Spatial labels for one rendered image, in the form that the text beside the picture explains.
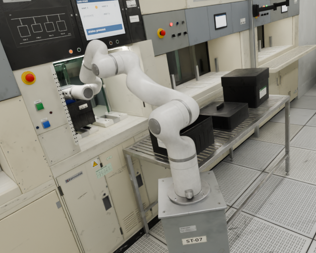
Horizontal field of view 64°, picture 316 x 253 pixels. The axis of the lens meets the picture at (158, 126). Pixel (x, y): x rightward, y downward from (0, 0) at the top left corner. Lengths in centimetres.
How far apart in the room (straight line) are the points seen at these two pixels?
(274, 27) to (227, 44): 150
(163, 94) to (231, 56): 203
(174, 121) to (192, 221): 43
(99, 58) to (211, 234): 88
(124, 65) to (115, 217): 110
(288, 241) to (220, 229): 94
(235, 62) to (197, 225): 218
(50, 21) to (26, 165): 75
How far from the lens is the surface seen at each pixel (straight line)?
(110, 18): 168
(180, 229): 113
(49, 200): 158
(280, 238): 204
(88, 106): 178
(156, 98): 104
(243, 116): 184
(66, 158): 156
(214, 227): 114
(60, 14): 152
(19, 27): 144
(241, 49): 293
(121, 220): 192
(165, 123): 91
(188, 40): 215
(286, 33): 434
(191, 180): 108
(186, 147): 100
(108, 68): 113
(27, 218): 157
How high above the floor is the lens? 145
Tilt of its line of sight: 21 degrees down
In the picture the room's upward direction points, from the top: 11 degrees counter-clockwise
